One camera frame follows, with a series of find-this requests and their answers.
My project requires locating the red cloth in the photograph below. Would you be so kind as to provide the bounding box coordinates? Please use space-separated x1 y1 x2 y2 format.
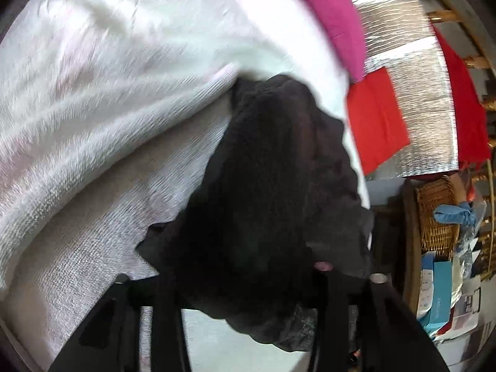
411 25 492 181

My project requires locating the light blue cloth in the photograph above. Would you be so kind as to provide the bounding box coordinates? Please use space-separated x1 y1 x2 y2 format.
433 201 477 252

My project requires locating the red pillow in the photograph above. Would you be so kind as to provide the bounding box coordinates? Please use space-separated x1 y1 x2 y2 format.
346 67 411 175

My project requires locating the pink pillow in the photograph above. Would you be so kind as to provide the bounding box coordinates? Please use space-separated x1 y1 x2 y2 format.
285 0 367 84

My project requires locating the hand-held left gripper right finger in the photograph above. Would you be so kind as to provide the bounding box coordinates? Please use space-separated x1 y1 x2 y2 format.
310 269 452 372

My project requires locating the wicker basket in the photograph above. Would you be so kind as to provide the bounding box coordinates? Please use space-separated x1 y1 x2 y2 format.
414 176 467 260

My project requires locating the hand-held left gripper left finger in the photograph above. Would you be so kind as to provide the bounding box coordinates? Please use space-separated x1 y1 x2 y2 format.
48 273 192 372

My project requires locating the silver foil insulation panel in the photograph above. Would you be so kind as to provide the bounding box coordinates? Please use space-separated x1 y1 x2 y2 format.
347 0 460 181

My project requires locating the wooden table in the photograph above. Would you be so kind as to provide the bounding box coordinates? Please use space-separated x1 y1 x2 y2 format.
372 178 427 311

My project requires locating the dark quilted zip jacket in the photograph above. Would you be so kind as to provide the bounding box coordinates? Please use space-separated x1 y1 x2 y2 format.
135 73 374 353

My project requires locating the white tissue pack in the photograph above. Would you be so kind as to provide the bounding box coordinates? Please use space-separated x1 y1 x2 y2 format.
416 254 435 314

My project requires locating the blue tissue box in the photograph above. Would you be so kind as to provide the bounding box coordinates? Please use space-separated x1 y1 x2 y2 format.
418 259 454 334

